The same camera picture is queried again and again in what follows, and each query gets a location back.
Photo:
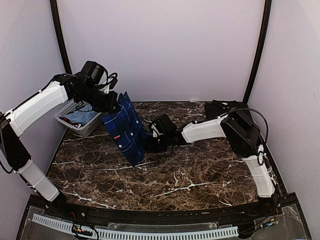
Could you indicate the light blue shirt in basket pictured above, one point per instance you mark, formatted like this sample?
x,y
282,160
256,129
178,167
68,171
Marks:
x,y
82,115

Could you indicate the blue plaid long sleeve shirt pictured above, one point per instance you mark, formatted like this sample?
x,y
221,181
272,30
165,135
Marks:
x,y
127,130

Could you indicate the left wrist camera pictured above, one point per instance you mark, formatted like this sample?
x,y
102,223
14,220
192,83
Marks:
x,y
109,83

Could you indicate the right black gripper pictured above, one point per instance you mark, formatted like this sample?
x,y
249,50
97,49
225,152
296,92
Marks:
x,y
149,146

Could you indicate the left black frame post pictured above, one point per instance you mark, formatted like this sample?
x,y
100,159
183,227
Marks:
x,y
60,37

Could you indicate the white slotted cable duct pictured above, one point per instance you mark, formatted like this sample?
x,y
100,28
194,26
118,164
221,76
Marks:
x,y
122,231

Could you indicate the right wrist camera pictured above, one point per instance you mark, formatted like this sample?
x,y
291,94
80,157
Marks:
x,y
155,129

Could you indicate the right black frame post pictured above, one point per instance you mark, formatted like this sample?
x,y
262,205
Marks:
x,y
259,50

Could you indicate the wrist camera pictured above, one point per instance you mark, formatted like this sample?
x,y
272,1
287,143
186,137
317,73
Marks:
x,y
155,129
109,83

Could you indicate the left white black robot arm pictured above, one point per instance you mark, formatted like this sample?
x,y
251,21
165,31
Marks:
x,y
92,85

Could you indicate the black frame post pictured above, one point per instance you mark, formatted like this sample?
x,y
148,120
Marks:
x,y
60,37
259,50

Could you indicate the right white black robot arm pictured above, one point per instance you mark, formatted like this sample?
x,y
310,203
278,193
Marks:
x,y
242,133

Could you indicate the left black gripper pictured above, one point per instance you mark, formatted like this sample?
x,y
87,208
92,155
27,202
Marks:
x,y
109,105

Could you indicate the red black garment in basket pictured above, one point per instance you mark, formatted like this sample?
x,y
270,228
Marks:
x,y
74,124

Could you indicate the black shirt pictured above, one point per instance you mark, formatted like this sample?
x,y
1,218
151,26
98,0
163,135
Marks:
x,y
216,108

